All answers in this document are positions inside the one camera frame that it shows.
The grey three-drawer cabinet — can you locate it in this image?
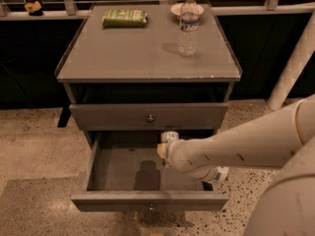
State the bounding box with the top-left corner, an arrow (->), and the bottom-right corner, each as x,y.
54,3 -> 244,213

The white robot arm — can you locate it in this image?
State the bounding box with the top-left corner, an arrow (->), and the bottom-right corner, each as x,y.
158,17 -> 315,236

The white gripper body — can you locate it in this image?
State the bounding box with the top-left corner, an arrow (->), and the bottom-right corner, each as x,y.
163,141 -> 228,183

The open grey middle drawer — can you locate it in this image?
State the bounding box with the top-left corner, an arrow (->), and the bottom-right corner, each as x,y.
71,131 -> 228,211

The green snack bag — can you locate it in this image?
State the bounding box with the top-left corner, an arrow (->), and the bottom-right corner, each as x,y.
102,9 -> 148,28

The brass top drawer knob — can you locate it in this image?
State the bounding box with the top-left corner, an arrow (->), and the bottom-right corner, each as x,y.
147,115 -> 156,123

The clear plastic water bottle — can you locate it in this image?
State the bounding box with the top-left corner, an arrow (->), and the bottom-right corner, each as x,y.
179,0 -> 200,57

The small yellow black object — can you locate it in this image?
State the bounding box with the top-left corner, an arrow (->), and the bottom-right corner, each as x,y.
25,1 -> 43,16

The white ceramic bowl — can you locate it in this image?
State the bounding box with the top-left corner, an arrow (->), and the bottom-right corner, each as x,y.
170,3 -> 204,20

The closed grey top drawer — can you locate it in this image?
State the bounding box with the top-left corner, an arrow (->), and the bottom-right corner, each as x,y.
70,103 -> 227,131

